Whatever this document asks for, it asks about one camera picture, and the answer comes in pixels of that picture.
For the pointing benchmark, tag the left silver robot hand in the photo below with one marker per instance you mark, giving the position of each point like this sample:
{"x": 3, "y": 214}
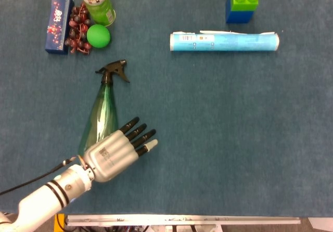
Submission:
{"x": 112, "y": 156}

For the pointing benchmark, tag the green transparent spray bottle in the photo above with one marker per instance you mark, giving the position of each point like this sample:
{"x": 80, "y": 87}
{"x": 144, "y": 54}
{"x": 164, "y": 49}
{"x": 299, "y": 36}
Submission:
{"x": 104, "y": 112}

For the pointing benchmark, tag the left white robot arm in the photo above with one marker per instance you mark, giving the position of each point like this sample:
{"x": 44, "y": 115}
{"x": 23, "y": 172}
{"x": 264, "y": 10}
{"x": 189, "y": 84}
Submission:
{"x": 46, "y": 200}

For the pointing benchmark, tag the blue felt table cloth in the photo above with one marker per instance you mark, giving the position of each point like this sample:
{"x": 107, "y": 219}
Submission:
{"x": 208, "y": 125}

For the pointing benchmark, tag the green ball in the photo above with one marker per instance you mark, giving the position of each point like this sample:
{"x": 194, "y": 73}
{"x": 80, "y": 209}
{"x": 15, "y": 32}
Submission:
{"x": 98, "y": 36}

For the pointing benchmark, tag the red grape bunch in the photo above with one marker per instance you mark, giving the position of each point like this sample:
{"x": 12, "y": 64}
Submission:
{"x": 76, "y": 31}

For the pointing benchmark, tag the dark blue printed box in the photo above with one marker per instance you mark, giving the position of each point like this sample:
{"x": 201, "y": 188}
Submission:
{"x": 58, "y": 26}

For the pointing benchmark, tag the green cylindrical can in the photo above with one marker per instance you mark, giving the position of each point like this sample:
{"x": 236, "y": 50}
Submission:
{"x": 97, "y": 5}

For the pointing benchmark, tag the light blue rolled tube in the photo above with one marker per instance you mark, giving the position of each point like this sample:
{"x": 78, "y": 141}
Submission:
{"x": 229, "y": 42}

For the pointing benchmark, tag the blue toy brick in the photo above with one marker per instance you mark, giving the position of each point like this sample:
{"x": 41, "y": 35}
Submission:
{"x": 238, "y": 16}

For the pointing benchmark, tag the white panel corner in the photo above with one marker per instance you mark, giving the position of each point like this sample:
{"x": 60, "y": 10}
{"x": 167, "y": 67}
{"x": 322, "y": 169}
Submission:
{"x": 322, "y": 225}

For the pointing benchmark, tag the yellow frame part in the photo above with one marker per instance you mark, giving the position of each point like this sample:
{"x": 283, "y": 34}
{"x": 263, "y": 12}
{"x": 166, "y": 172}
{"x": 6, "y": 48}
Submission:
{"x": 56, "y": 223}

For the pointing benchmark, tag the aluminium table rail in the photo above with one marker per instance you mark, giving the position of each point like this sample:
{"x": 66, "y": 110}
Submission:
{"x": 182, "y": 219}

